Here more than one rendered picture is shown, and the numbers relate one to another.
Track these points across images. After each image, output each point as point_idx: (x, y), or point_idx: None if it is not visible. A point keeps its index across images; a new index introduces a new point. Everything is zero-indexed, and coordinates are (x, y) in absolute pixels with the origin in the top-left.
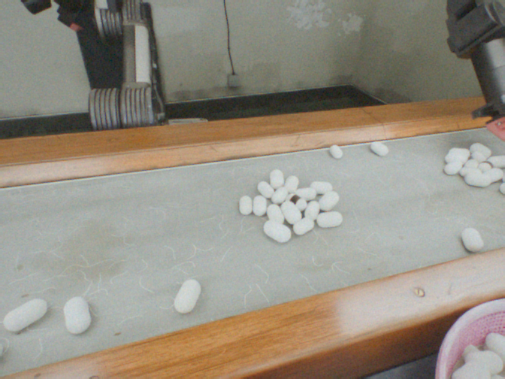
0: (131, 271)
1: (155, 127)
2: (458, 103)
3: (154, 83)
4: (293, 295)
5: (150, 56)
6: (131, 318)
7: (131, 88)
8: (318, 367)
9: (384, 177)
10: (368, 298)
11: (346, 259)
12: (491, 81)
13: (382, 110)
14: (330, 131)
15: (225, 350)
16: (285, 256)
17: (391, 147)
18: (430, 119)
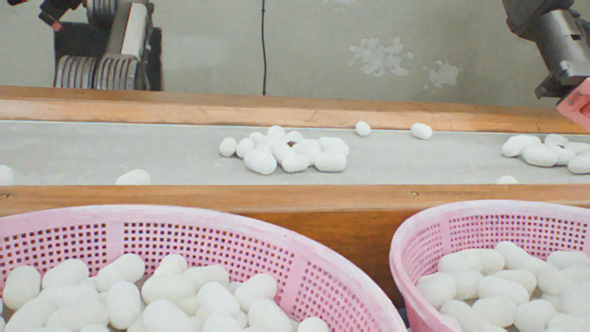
0: (71, 174)
1: (134, 90)
2: (544, 110)
3: (144, 63)
4: None
5: (145, 38)
6: None
7: (113, 59)
8: None
9: (419, 151)
10: (348, 191)
11: None
12: (553, 53)
13: (437, 105)
14: (359, 111)
15: (163, 196)
16: (264, 183)
17: (441, 136)
18: (498, 115)
